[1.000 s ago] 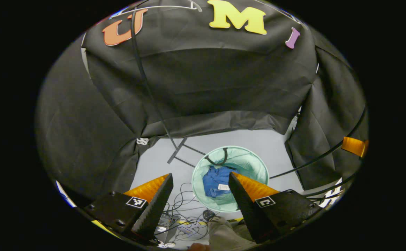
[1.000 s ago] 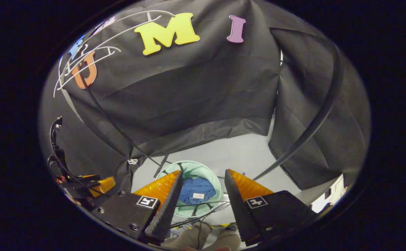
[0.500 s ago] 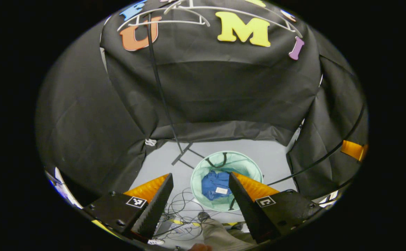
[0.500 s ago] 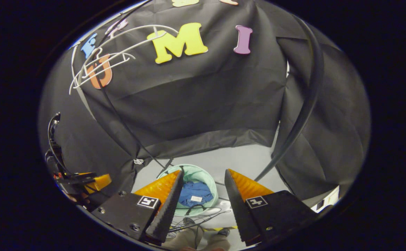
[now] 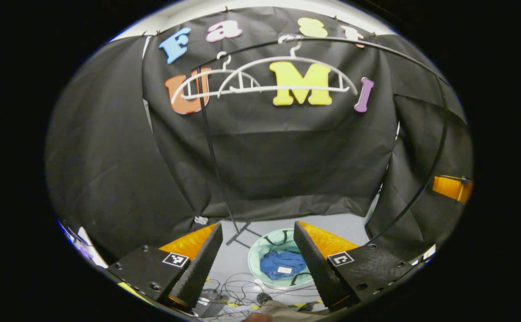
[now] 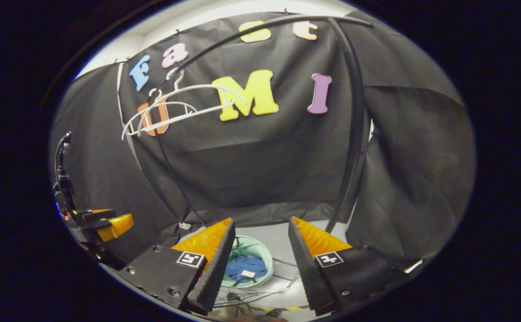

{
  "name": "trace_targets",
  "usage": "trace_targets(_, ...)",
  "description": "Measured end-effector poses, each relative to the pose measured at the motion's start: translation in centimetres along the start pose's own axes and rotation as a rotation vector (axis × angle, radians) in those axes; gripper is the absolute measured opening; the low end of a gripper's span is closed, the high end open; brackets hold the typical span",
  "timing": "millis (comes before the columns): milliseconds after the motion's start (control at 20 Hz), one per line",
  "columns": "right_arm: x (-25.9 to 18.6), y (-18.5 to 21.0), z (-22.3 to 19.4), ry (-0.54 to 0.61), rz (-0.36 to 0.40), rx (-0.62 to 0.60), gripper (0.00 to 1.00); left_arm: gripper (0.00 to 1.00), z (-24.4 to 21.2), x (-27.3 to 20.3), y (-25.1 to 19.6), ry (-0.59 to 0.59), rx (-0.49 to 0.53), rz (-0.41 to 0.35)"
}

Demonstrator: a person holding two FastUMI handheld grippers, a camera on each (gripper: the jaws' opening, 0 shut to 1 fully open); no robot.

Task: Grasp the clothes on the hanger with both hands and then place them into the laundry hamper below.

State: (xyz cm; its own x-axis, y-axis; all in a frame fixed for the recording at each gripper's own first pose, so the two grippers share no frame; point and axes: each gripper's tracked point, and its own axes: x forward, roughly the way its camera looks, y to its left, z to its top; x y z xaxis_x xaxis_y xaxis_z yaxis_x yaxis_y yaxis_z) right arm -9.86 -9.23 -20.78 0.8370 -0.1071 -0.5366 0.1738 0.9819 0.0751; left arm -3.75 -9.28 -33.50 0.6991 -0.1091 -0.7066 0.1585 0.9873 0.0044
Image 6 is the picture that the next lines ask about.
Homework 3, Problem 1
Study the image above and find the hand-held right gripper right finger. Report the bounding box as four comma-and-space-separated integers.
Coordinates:
288, 216, 411, 316

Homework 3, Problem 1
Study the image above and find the black backdrop cloth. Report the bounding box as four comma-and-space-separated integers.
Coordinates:
48, 11, 476, 269

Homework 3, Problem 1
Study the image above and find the white plastic hanger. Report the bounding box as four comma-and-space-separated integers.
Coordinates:
122, 89, 198, 140
137, 67, 248, 135

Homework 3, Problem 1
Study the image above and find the black clothes rack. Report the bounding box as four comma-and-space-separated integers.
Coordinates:
122, 16, 374, 309

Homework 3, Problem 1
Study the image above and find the blue corduroy shirt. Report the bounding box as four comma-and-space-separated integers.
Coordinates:
225, 255, 268, 282

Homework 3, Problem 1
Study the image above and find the green laundry hamper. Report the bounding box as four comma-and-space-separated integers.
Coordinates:
219, 235, 273, 288

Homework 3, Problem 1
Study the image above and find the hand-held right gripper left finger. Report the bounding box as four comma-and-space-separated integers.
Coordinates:
117, 218, 236, 314

